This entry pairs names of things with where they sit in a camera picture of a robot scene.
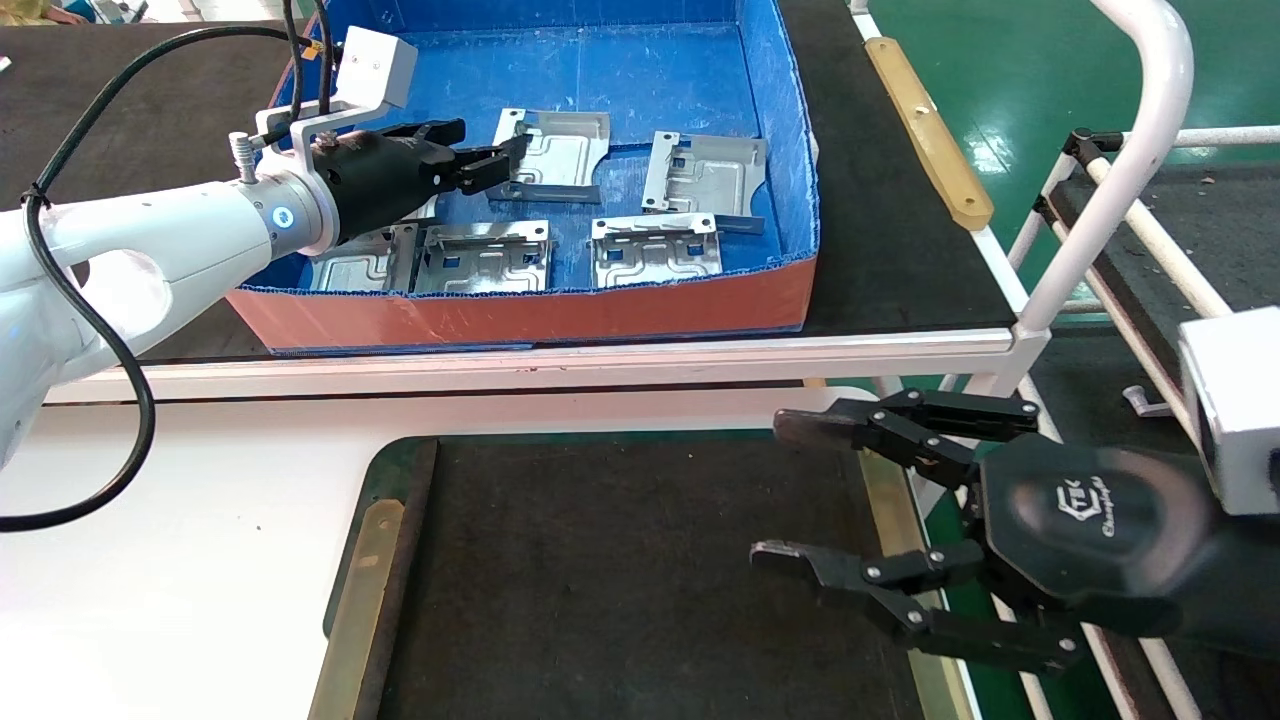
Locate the horizontal white rack tube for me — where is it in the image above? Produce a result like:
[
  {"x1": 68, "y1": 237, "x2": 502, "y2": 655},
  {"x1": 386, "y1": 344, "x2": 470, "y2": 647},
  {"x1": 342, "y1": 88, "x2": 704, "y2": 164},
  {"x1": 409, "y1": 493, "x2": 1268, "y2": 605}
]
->
[{"x1": 1115, "y1": 125, "x2": 1280, "y2": 151}]

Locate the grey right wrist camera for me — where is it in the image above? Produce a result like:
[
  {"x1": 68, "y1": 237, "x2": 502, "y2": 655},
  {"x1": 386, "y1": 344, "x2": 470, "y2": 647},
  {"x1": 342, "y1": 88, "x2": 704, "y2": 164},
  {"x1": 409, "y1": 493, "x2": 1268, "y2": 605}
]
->
[{"x1": 1178, "y1": 306, "x2": 1280, "y2": 517}]

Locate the cream diagonal rack tube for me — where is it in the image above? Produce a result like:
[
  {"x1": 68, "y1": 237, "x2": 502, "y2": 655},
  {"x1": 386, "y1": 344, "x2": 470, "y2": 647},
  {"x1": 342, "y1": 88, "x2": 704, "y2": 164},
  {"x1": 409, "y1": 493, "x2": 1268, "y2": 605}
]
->
[{"x1": 1080, "y1": 150, "x2": 1233, "y2": 321}]

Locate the brass guide strip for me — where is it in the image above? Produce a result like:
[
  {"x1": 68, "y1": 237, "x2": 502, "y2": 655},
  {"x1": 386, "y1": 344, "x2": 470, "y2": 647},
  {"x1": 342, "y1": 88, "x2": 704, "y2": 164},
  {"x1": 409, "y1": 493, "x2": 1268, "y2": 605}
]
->
[
  {"x1": 308, "y1": 497, "x2": 407, "y2": 720},
  {"x1": 855, "y1": 428, "x2": 976, "y2": 720}
]

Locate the thin white rack tube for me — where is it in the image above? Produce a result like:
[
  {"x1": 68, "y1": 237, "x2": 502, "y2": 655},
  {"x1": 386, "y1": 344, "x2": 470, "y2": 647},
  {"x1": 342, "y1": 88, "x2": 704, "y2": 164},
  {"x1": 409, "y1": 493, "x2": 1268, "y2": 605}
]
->
[{"x1": 1008, "y1": 155, "x2": 1081, "y2": 273}]

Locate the curved white tube frame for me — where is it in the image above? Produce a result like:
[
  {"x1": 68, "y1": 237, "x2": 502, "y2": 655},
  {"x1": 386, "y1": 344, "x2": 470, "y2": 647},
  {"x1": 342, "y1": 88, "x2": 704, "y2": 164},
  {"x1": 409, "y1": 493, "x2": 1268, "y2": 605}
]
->
[{"x1": 1015, "y1": 0, "x2": 1194, "y2": 336}]

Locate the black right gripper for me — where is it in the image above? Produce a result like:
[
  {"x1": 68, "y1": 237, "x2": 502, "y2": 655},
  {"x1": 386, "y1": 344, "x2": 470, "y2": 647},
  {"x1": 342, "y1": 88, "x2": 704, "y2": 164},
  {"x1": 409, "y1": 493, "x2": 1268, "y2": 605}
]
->
[{"x1": 750, "y1": 388, "x2": 1229, "y2": 674}]

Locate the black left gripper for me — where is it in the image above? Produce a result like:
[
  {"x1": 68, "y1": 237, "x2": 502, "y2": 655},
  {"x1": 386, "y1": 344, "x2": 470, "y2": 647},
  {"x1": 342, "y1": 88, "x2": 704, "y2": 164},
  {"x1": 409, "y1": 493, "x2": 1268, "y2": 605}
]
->
[{"x1": 310, "y1": 118, "x2": 533, "y2": 247}]

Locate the black tube clamp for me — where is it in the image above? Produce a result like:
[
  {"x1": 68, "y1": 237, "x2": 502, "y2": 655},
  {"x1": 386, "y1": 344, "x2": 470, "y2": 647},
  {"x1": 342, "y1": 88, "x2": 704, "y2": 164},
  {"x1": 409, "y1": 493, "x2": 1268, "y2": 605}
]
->
[{"x1": 1062, "y1": 128, "x2": 1123, "y2": 169}]

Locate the blue corrugated plastic box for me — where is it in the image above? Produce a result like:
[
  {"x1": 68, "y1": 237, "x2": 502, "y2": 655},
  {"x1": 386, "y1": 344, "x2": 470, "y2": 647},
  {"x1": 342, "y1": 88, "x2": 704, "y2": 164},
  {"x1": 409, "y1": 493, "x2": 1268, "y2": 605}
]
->
[{"x1": 225, "y1": 0, "x2": 821, "y2": 356}]

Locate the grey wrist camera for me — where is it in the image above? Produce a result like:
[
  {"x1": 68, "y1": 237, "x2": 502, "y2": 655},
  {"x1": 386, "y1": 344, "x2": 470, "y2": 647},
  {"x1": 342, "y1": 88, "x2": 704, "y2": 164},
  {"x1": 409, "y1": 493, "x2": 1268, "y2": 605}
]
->
[
  {"x1": 1178, "y1": 306, "x2": 1280, "y2": 517},
  {"x1": 255, "y1": 27, "x2": 419, "y2": 171}
]

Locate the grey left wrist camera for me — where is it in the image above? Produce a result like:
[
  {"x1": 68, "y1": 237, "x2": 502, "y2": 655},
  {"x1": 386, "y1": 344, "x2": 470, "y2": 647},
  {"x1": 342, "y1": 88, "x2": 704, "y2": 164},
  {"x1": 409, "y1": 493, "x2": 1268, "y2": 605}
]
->
[{"x1": 255, "y1": 27, "x2": 419, "y2": 171}]

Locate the long yellow wooden strip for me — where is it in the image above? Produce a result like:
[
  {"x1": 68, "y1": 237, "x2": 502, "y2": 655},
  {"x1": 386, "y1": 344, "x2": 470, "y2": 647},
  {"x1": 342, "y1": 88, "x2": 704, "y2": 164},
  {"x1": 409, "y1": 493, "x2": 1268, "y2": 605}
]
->
[{"x1": 864, "y1": 37, "x2": 995, "y2": 233}]

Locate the large black table mat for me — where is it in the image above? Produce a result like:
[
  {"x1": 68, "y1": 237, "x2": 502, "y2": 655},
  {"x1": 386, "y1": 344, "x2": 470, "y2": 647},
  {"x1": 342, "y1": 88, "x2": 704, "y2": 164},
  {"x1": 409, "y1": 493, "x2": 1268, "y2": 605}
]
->
[{"x1": 0, "y1": 0, "x2": 1017, "y2": 367}]

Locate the white table edge rail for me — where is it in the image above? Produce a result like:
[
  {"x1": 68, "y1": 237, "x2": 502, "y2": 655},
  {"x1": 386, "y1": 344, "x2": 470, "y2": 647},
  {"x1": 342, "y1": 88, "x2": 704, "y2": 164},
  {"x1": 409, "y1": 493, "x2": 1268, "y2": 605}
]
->
[{"x1": 45, "y1": 328, "x2": 1049, "y2": 403}]

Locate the small black work mat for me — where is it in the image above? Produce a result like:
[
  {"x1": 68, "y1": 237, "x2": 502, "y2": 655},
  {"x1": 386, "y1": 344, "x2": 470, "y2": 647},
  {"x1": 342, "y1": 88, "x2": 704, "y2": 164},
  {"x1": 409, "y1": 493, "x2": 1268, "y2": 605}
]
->
[{"x1": 325, "y1": 430, "x2": 926, "y2": 720}]

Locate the dark rack mat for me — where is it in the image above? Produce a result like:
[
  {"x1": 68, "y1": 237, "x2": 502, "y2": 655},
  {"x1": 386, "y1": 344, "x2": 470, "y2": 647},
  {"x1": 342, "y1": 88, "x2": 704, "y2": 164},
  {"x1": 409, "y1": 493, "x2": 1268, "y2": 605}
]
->
[{"x1": 1045, "y1": 165, "x2": 1280, "y2": 401}]

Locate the small metal hook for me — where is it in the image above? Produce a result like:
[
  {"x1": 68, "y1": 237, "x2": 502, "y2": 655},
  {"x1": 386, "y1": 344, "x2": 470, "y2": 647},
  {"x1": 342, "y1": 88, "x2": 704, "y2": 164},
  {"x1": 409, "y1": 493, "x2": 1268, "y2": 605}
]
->
[{"x1": 1122, "y1": 385, "x2": 1177, "y2": 420}]

